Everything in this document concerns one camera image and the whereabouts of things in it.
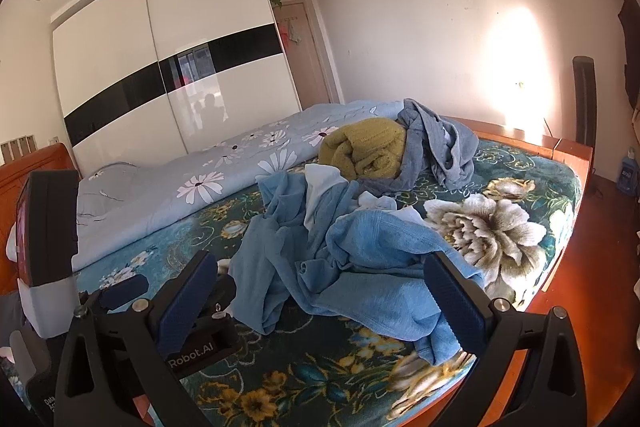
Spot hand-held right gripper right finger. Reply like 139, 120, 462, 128
423, 251, 588, 427

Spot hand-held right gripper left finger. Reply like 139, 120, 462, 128
54, 250, 218, 427

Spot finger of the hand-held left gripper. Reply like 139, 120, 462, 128
74, 274, 152, 318
166, 278, 239, 380

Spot light blue knit garment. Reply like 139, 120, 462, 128
295, 207, 488, 365

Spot dark hanging clothes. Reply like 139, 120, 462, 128
617, 0, 640, 122

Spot light blue smooth garment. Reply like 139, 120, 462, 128
227, 169, 361, 335

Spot teal floral blanket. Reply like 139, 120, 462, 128
72, 139, 583, 427

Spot white garment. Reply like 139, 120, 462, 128
357, 192, 426, 228

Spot light blue daisy duvet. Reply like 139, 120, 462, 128
72, 99, 406, 270

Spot grey-blue garment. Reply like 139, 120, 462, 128
380, 98, 478, 198

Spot pale blue-white garment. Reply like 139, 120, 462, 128
304, 163, 348, 230

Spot olive green knit sweater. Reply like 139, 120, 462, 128
318, 118, 408, 180

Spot white wardrobe with black stripe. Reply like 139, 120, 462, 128
50, 0, 303, 178

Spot blue plastic bottle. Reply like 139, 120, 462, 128
617, 147, 640, 195

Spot black upright board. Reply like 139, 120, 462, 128
572, 56, 598, 148

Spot light wooden door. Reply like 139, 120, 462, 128
272, 0, 333, 108

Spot row of wall switches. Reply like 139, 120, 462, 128
0, 134, 38, 165

